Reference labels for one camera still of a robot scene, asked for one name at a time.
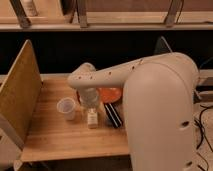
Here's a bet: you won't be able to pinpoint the orange ceramic bowl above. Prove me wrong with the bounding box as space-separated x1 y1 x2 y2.
98 88 122 103

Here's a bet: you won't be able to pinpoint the white bottle on shelf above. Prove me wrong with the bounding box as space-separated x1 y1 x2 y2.
23 0 38 17

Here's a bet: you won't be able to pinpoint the wooden shelf rail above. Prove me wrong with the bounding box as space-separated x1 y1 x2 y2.
0 0 213 33

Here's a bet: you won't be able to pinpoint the dark panel behind table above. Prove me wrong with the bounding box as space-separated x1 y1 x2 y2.
154 36 172 55

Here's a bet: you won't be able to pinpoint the wooden side board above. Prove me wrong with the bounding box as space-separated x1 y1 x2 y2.
0 40 42 148

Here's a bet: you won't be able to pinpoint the small white bottle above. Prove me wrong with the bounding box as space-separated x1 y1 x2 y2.
87 108 98 129

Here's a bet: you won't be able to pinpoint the black floor cables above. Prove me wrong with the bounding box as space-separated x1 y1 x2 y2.
193 103 213 171

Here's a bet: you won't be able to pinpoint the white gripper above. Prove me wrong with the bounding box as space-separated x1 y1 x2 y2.
78 88 100 108

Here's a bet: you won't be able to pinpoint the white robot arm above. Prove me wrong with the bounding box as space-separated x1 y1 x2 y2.
68 52 199 171

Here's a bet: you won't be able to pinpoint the translucent plastic cup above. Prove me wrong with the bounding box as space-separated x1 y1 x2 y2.
56 97 76 120

